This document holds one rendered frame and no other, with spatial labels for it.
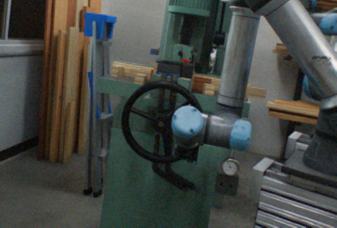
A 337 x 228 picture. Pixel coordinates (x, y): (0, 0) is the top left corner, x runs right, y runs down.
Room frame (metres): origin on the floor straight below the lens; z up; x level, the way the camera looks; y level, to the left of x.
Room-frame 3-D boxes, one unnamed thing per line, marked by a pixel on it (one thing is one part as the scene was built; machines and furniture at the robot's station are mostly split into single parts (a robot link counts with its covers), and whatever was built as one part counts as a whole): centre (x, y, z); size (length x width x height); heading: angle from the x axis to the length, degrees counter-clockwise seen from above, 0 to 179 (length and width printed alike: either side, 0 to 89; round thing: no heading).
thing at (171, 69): (1.42, -0.04, 0.99); 0.13 x 0.11 x 0.06; 82
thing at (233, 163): (1.37, -0.29, 0.65); 0.06 x 0.04 x 0.08; 82
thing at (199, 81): (1.56, -0.07, 0.93); 0.25 x 0.02 x 0.05; 82
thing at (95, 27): (2.45, 0.41, 0.58); 0.27 x 0.25 x 1.16; 75
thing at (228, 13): (1.80, -0.24, 1.23); 0.09 x 0.08 x 0.15; 172
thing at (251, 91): (1.60, -0.14, 0.92); 0.58 x 0.02 x 0.04; 82
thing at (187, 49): (1.63, -0.07, 1.03); 0.14 x 0.07 x 0.09; 172
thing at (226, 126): (0.94, -0.18, 0.90); 0.11 x 0.11 x 0.08; 82
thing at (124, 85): (1.51, -0.04, 0.87); 0.61 x 0.30 x 0.06; 82
